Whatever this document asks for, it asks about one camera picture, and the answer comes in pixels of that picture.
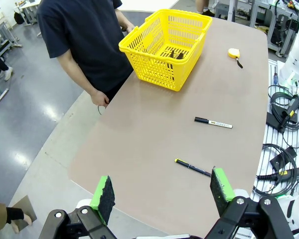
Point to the bystander bare hand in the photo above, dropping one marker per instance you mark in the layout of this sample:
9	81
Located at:
21	222

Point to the person's right forearm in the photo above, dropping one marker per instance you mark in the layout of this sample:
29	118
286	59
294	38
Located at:
77	74

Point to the bystander legs black shoes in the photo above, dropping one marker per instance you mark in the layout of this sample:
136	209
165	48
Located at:
204	8

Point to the white marker black cap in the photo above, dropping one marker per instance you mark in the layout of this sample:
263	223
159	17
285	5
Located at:
214	122

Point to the person's right hand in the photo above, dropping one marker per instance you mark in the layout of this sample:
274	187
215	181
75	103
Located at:
99	98

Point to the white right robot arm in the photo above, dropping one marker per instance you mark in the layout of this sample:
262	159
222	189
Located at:
296	49

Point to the person's left hand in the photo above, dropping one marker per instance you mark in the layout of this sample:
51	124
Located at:
130	28

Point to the large white table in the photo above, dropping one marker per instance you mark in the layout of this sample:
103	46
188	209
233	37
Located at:
149	5

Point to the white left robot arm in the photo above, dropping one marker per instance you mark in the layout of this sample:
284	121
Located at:
296	211

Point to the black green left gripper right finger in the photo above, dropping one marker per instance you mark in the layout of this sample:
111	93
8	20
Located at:
220	191

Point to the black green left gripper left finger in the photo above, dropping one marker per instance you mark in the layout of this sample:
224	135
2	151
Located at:
102	199

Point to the brown cardboard sheet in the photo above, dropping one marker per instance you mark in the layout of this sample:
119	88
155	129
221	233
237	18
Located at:
25	212

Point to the yellow plastic shopping basket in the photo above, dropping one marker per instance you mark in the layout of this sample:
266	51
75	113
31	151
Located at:
152	64

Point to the black handheld pendant yellow label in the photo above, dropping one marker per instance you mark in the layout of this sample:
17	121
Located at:
286	173
289	112

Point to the black stapler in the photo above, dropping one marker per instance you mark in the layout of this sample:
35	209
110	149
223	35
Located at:
181	56

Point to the person's left forearm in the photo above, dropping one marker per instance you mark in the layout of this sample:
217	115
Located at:
123	17

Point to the bystander leg white shoe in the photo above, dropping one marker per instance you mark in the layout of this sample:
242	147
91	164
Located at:
2	67

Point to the person in navy t-shirt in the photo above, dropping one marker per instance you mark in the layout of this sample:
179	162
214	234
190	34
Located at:
84	37

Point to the yellow tape measure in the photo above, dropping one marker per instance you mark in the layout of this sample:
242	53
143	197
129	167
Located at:
233	53

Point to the bystander brown sleeve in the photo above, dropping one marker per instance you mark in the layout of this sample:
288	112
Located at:
5	215

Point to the black pen yellow cap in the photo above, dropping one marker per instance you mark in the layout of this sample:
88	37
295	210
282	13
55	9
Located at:
189	165

